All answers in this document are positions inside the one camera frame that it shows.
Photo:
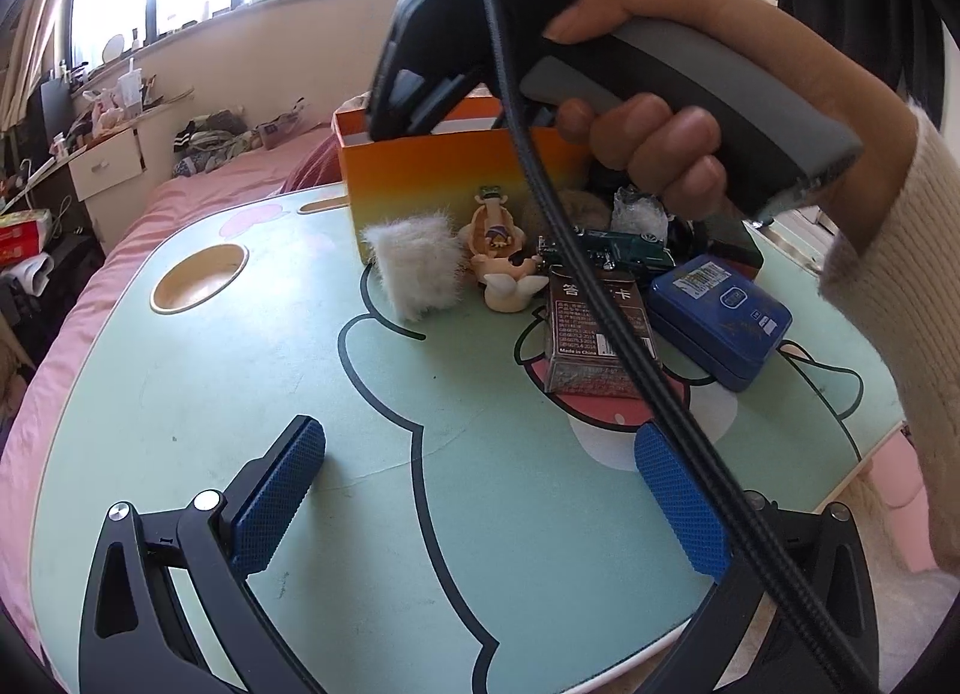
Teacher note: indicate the cartoon printed desktop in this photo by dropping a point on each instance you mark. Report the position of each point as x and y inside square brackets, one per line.
[262, 364]

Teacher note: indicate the plastic drink cup with straw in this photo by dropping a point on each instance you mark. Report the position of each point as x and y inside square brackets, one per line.
[129, 94]

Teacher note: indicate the black rectangular case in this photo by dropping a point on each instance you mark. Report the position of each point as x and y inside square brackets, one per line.
[739, 247]

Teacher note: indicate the white furry pad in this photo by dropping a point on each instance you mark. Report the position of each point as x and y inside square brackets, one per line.
[416, 266]

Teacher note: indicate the black monitor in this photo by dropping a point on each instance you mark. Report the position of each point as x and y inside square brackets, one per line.
[52, 109]

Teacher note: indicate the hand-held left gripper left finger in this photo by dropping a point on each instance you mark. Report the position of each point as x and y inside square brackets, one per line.
[277, 506]

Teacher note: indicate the beige curtain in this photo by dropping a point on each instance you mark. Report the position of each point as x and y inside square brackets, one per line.
[37, 26]

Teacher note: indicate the beige cartoon figurine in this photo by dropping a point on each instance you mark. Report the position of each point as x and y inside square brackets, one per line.
[499, 244]

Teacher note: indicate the person's right forearm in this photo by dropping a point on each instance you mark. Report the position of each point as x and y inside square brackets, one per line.
[900, 289]

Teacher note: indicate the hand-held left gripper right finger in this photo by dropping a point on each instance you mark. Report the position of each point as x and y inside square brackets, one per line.
[675, 506]

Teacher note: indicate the small round mirror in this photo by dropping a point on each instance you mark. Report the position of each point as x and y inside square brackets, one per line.
[113, 48]

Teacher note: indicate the brown foil packet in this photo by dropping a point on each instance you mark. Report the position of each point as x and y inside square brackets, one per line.
[577, 356]

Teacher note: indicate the person's right hand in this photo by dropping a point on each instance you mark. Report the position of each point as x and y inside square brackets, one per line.
[787, 41]

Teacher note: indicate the red tissue packet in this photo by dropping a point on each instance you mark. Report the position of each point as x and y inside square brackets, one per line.
[22, 236]

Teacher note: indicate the orange cardboard box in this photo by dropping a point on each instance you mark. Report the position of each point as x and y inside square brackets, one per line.
[420, 176]

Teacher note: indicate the dark striped clothes pile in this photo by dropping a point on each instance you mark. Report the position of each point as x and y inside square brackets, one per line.
[210, 139]

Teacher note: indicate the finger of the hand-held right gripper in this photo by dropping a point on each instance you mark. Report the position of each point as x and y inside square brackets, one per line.
[442, 105]
[391, 112]

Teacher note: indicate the pink bed sheet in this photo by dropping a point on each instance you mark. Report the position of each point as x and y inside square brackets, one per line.
[90, 304]

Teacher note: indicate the small white drawer cabinet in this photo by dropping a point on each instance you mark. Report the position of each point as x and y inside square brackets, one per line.
[105, 165]

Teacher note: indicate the pink plush toy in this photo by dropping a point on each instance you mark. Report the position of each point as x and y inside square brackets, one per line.
[105, 110]

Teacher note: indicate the green toy car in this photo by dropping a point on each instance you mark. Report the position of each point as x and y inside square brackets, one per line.
[630, 247]

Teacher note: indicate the brown furry scrunchie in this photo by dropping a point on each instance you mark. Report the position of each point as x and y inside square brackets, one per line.
[589, 208]

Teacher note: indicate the blue tin case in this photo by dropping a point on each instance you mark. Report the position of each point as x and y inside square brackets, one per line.
[720, 319]

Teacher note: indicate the bubble wrap bundle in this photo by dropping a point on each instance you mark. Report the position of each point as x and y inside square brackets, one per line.
[637, 214]

